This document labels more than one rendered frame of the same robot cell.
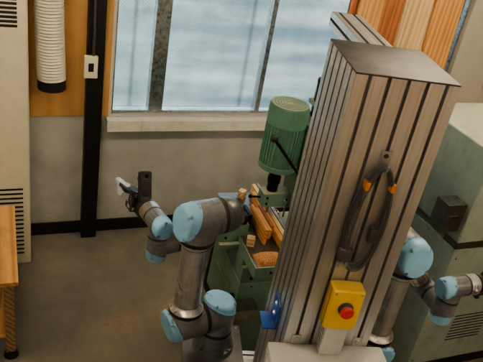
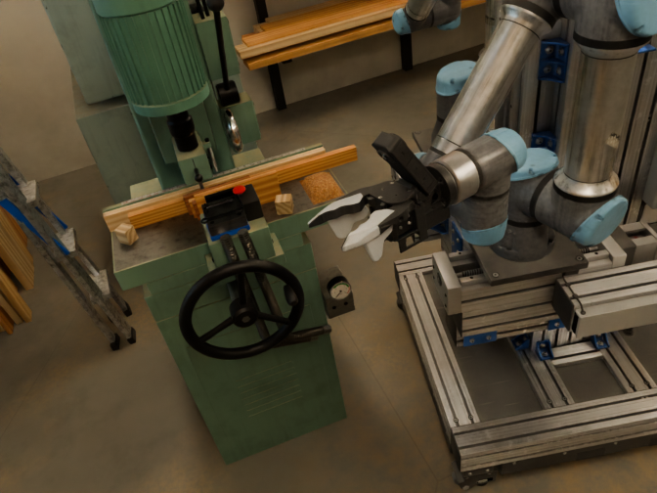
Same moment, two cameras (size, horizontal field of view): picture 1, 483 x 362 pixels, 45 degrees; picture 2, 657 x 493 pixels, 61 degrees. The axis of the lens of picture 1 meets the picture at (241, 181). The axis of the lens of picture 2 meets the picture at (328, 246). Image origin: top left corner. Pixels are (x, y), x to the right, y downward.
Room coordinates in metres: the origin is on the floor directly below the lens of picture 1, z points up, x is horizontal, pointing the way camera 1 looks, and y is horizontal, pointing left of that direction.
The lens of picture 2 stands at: (1.85, 1.04, 1.71)
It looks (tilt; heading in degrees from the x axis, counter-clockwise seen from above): 39 degrees down; 280
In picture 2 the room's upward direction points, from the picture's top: 10 degrees counter-clockwise
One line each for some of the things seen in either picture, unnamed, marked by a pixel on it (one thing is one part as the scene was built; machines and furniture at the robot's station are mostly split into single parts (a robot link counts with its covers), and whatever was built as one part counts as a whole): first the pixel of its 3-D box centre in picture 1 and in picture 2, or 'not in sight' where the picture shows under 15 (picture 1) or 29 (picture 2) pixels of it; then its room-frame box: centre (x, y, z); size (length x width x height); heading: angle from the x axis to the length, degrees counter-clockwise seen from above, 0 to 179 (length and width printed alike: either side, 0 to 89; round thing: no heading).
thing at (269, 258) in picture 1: (269, 256); (321, 183); (2.06, -0.18, 0.91); 0.12 x 0.09 x 0.03; 113
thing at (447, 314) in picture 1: (440, 305); (444, 10); (1.68, -0.78, 1.12); 0.11 x 0.08 x 0.11; 25
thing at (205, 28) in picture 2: not in sight; (216, 44); (2.30, -0.40, 1.22); 0.09 x 0.08 x 0.15; 113
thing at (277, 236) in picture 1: (274, 230); (246, 185); (2.25, -0.19, 0.92); 0.62 x 0.02 x 0.04; 23
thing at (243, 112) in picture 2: not in sight; (239, 119); (2.29, -0.38, 1.02); 0.09 x 0.07 x 0.12; 23
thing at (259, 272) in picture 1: (245, 231); (235, 230); (2.28, -0.06, 0.87); 0.61 x 0.30 x 0.06; 23
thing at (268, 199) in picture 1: (274, 197); (193, 159); (2.37, -0.16, 1.03); 0.14 x 0.07 x 0.09; 113
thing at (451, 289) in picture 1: (452, 287); not in sight; (1.67, -0.79, 1.21); 0.11 x 0.08 x 0.09; 115
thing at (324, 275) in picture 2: (242, 311); (334, 291); (2.06, -0.12, 0.58); 0.12 x 0.08 x 0.08; 113
